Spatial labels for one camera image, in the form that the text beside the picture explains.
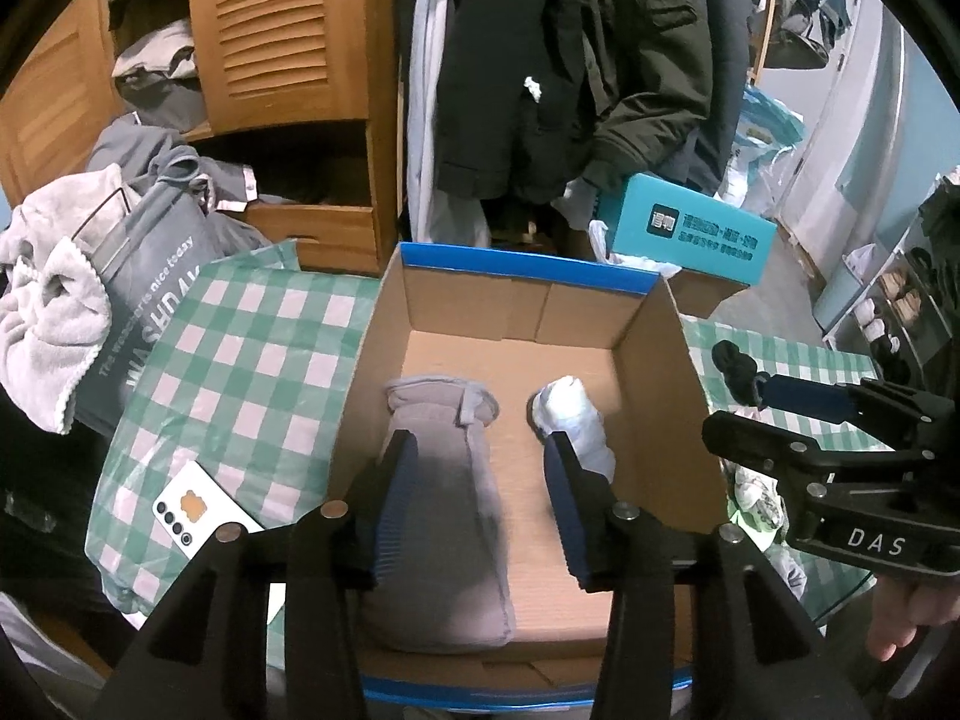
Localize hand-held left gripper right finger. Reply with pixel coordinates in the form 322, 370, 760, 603
541, 431, 863, 720

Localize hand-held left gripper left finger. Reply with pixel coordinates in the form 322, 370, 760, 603
90, 430, 421, 720

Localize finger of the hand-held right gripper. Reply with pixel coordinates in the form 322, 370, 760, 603
701, 411, 920, 533
752, 372, 946, 451

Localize patterned sock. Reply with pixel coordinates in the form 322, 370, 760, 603
731, 465, 785, 527

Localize grey sock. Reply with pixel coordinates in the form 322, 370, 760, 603
360, 375, 518, 653

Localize black sock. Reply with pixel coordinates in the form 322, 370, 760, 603
711, 340, 762, 404

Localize white sock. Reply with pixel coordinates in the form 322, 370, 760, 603
529, 376, 616, 482

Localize person's right hand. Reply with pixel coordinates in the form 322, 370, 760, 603
862, 570, 960, 662

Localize shoe rack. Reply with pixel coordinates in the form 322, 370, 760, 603
814, 187, 960, 383

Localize teal cardboard box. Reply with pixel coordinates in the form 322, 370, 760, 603
607, 172, 777, 287

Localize white smartphone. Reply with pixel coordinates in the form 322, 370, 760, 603
152, 461, 290, 627

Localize green checked cloth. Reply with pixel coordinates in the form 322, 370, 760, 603
84, 240, 886, 691

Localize white plastic bag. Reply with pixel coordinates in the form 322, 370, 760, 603
589, 219, 680, 278

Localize teal plastic bag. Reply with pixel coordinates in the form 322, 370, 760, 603
731, 86, 807, 203

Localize wooden wardrobe drawer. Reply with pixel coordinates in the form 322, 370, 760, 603
240, 202, 376, 275

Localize grey laundry bag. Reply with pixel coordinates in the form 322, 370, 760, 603
75, 165, 301, 436

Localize dark hanging coat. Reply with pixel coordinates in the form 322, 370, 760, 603
675, 0, 751, 196

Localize dark bag on rack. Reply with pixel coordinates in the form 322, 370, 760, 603
772, 0, 848, 68

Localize olive hanging jacket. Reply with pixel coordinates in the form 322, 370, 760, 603
581, 0, 713, 188

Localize wooden rack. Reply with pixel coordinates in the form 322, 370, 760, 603
739, 0, 788, 87

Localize light grey towel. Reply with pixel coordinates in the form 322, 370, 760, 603
0, 165, 143, 436

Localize white hanging garment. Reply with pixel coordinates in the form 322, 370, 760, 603
409, 0, 488, 248

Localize black hanging jacket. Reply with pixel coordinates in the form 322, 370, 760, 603
435, 0, 601, 203

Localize grey hoodie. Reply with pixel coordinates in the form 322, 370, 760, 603
86, 116, 260, 215

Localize louvred wooden wardrobe door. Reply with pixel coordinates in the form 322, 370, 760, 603
187, 0, 372, 132

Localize grey folded clothes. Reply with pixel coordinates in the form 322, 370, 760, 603
112, 19, 207, 128

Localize wooden wardrobe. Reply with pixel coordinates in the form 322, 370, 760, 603
0, 0, 410, 278

